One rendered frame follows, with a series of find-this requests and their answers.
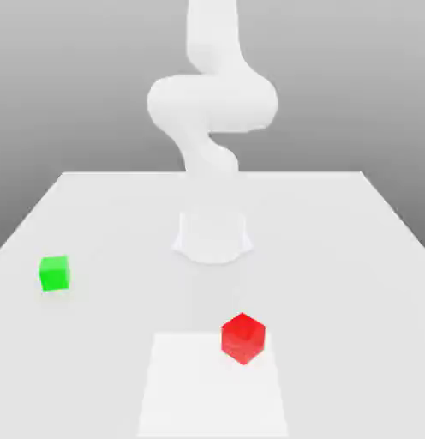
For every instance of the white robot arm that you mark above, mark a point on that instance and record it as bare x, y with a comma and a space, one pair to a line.
212, 103

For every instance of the small red cube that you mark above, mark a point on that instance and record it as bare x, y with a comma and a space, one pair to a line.
243, 337

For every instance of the small green cube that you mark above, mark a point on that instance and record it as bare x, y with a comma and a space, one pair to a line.
55, 273

